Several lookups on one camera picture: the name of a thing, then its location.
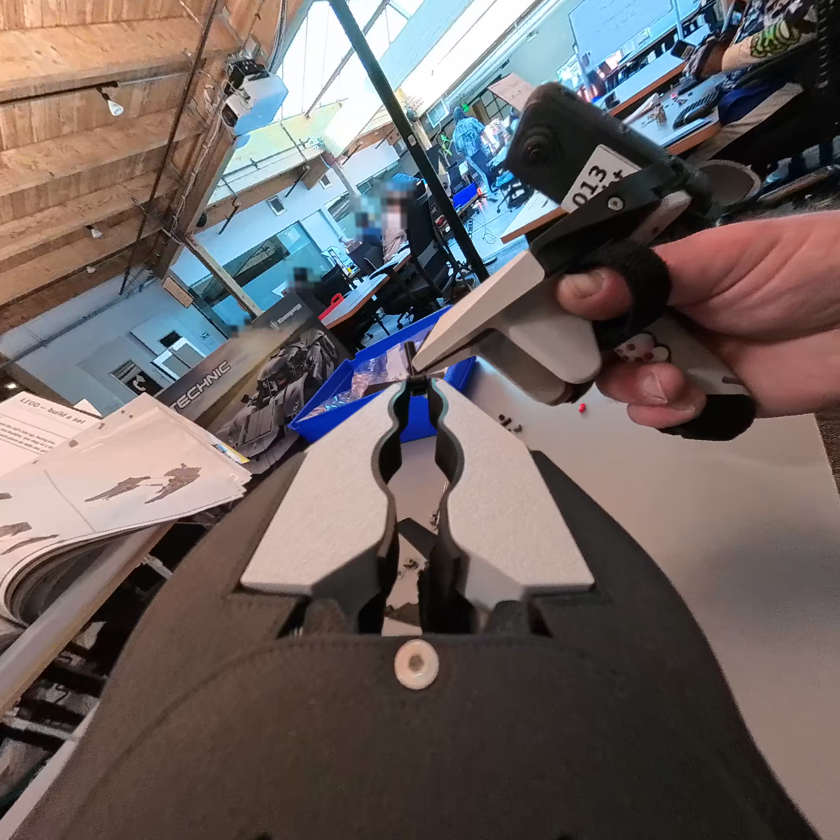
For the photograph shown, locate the lego instruction booklet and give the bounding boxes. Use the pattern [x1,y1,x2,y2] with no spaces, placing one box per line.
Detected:
[0,392,252,624]

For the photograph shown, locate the clear plastic bags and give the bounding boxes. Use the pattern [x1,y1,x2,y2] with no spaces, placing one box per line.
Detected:
[315,348,421,411]

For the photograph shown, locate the wooden office desk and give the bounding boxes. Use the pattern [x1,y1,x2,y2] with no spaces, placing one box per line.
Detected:
[318,252,414,329]
[623,92,723,155]

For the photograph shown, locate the white wall-mounted unit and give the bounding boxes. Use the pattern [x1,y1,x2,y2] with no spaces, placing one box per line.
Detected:
[220,59,290,135]

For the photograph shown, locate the dark lego set box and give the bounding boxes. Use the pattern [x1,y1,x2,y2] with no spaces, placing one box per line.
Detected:
[157,308,355,473]

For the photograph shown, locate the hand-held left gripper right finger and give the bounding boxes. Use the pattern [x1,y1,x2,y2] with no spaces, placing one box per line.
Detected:
[430,381,596,614]

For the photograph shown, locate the black office chair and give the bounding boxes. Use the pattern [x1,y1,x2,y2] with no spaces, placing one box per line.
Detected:
[381,190,460,316]

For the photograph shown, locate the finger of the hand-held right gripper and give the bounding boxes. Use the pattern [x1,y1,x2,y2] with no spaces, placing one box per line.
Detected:
[410,249,547,375]

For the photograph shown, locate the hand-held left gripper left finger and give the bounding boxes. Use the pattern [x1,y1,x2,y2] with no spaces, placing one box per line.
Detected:
[238,384,409,601]

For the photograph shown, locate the person's right hand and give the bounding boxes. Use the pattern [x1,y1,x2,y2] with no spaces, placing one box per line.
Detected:
[556,210,840,431]

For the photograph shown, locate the blue plastic bin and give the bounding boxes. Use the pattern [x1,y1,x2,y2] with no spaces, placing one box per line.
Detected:
[289,305,476,444]

